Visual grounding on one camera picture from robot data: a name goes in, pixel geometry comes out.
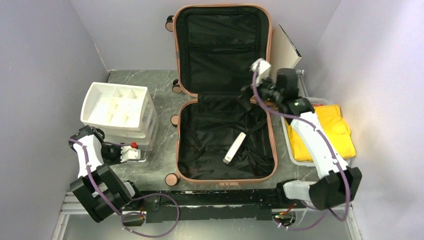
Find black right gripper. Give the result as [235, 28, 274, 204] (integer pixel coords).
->
[237, 71, 284, 111]

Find white plastic drawer organizer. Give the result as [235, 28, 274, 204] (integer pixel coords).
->
[80, 82, 159, 151]

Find white plastic mesh basket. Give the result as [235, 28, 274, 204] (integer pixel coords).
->
[279, 97, 351, 170]

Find yellow garment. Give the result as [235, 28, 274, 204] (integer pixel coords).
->
[291, 104, 357, 163]

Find pink hard-shell suitcase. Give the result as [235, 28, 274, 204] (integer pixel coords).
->
[165, 4, 278, 185]

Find white book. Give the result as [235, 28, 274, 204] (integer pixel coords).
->
[223, 132, 246, 164]

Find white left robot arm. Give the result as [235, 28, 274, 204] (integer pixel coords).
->
[68, 125, 143, 223]

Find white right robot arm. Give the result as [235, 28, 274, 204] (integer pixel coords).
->
[251, 66, 362, 211]

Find white flat board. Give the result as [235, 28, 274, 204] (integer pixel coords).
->
[269, 24, 302, 78]

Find black suitcase wheel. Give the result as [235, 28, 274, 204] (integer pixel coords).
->
[164, 173, 180, 187]

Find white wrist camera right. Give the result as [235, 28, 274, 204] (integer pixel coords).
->
[250, 58, 272, 81]

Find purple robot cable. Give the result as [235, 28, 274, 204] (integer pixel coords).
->
[69, 135, 181, 240]

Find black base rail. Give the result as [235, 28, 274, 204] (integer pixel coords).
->
[124, 188, 304, 223]

